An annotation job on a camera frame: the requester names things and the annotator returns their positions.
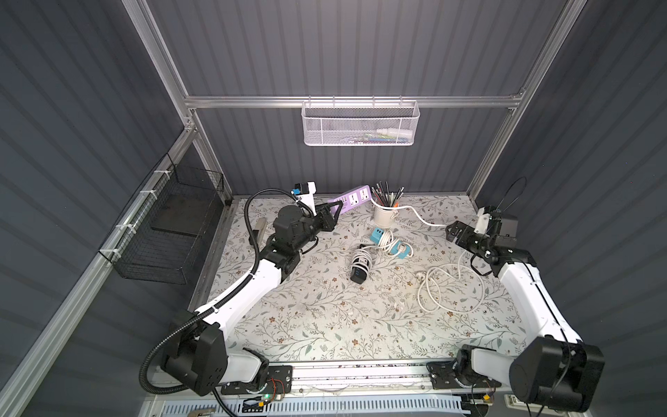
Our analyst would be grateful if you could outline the purple power strip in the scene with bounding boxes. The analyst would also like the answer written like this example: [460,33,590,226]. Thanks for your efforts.
[328,185,372,214]

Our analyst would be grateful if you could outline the white cord of purple strip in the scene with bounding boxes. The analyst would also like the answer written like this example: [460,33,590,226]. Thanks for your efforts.
[371,197,486,314]

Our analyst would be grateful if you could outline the black power strip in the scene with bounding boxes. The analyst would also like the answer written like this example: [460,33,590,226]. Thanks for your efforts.
[350,244,373,284]

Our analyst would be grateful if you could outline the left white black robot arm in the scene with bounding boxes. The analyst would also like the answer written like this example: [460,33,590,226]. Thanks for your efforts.
[157,202,342,396]

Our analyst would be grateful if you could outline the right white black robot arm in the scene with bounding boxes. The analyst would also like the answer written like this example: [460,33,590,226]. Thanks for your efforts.
[446,220,606,413]

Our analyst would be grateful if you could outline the teal power strip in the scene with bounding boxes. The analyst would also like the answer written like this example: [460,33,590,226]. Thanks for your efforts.
[370,228,413,259]

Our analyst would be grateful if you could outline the bundle of pens and pencils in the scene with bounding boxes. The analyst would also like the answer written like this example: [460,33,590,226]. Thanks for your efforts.
[371,182,404,209]

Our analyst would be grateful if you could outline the white pen cup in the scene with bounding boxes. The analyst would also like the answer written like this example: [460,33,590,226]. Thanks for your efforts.
[373,203,399,229]

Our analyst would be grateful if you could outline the beige black stapler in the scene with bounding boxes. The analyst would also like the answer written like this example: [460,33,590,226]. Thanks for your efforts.
[253,217,267,247]

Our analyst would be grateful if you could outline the markers in white basket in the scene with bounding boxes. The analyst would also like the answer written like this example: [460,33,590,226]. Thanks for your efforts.
[343,128,414,145]

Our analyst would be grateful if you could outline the floral table mat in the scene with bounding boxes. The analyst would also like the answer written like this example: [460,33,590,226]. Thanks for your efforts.
[227,196,526,361]

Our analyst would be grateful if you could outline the black corrugated cable hose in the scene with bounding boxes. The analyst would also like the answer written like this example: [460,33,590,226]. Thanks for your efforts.
[138,188,308,417]

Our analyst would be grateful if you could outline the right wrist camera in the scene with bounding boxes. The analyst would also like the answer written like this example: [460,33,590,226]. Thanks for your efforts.
[474,206,493,236]

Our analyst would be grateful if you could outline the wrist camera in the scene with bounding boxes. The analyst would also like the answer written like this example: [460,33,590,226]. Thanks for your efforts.
[474,206,493,236]
[291,182,316,214]

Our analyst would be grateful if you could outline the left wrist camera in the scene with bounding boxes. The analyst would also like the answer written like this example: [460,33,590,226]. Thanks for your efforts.
[291,182,316,214]

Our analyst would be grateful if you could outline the white cord of teal strip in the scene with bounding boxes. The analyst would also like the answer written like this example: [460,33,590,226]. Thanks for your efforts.
[376,228,414,261]

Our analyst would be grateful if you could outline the white wire mesh basket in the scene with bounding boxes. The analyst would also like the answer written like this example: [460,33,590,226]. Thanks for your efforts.
[300,100,420,147]

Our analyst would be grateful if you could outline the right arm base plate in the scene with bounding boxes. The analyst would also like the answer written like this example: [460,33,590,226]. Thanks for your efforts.
[426,361,502,390]

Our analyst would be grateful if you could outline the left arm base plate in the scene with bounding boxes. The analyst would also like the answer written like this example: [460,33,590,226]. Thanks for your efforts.
[219,365,294,395]

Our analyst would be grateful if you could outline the black wire basket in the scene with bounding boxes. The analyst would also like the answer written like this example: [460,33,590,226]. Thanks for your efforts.
[98,156,227,285]

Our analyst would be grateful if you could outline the white slotted cable duct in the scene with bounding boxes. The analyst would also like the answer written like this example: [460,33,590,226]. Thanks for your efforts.
[155,394,465,417]

